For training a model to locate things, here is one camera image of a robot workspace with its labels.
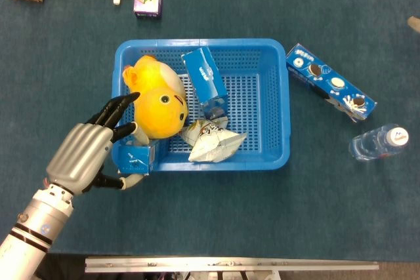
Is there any blue plastic perforated basket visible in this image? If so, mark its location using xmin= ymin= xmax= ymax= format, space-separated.
xmin=110 ymin=38 xmax=292 ymax=172

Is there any blue Oreo box with barcode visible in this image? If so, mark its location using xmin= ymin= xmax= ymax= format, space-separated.
xmin=117 ymin=140 xmax=157 ymax=176

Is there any blue Oreo box pink stripe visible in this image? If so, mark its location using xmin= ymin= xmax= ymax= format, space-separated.
xmin=180 ymin=46 xmax=230 ymax=120

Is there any aluminium profile rail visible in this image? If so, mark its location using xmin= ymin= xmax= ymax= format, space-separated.
xmin=84 ymin=256 xmax=380 ymax=273

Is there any long blue Oreo box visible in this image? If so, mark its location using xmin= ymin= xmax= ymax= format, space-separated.
xmin=285 ymin=43 xmax=377 ymax=123

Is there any yellow plush duck toy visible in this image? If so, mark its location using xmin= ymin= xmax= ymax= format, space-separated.
xmin=122 ymin=55 xmax=189 ymax=140

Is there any clear plastic water bottle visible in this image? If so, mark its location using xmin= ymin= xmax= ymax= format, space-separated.
xmin=348 ymin=123 xmax=410 ymax=162

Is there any crumpled white snack bag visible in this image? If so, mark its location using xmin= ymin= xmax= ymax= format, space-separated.
xmin=178 ymin=118 xmax=247 ymax=163

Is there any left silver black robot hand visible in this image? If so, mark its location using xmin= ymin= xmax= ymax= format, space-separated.
xmin=45 ymin=91 xmax=150 ymax=195

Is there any black robot base cover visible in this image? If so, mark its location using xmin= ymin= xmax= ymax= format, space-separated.
xmin=35 ymin=252 xmax=88 ymax=280

